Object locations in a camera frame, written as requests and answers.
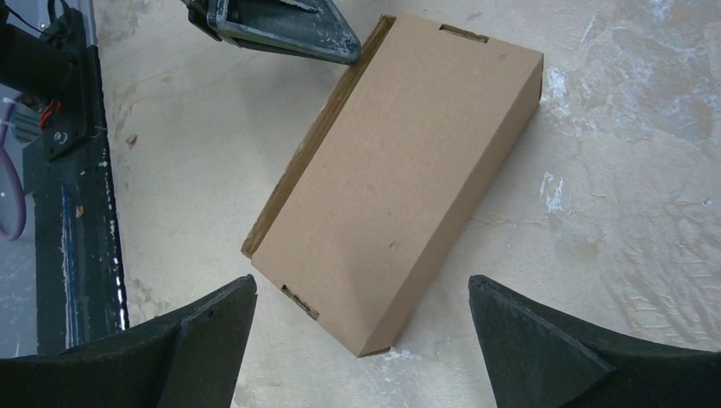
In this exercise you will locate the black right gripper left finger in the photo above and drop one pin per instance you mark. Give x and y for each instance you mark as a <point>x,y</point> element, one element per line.
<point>190,357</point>

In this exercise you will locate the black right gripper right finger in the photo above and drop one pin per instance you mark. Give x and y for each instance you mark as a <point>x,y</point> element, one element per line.
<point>537,356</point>

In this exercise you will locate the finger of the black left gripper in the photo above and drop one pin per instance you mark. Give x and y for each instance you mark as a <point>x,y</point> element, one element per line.
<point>308,29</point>

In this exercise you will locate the brown cardboard box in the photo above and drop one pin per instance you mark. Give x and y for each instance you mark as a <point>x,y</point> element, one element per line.
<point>389,173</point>

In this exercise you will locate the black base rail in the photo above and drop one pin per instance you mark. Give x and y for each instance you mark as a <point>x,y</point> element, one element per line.
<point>62,278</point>

